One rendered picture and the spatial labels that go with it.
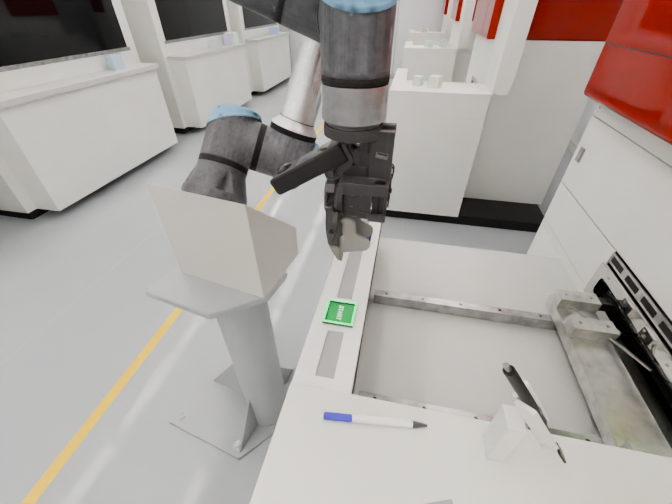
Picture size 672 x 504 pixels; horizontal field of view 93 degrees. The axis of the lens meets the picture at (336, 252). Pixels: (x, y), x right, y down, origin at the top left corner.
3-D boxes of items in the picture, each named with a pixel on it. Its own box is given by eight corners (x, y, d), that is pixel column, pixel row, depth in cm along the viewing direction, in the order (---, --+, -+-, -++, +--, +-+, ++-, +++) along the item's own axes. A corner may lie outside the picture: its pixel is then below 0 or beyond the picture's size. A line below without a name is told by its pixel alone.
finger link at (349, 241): (366, 275, 48) (371, 224, 42) (328, 270, 49) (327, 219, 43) (369, 262, 51) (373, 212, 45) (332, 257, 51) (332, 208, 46)
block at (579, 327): (605, 330, 66) (612, 320, 65) (612, 343, 64) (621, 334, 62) (563, 323, 68) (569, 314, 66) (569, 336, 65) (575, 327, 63)
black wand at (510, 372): (500, 372, 31) (514, 370, 30) (497, 359, 32) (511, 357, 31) (559, 463, 39) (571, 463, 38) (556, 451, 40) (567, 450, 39)
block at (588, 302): (589, 302, 73) (596, 292, 71) (595, 313, 70) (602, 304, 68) (551, 296, 74) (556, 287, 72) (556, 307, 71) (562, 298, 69)
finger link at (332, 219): (336, 252, 45) (337, 196, 39) (326, 251, 45) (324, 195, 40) (343, 233, 48) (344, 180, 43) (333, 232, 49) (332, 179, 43)
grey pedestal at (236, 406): (169, 423, 136) (70, 285, 86) (233, 343, 168) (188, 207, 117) (271, 477, 121) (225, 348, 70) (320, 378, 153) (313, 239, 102)
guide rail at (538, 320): (588, 329, 74) (595, 320, 72) (592, 336, 72) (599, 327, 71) (374, 297, 82) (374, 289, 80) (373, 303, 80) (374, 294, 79)
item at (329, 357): (379, 248, 98) (383, 208, 90) (349, 435, 56) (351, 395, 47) (349, 244, 100) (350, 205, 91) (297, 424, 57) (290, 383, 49)
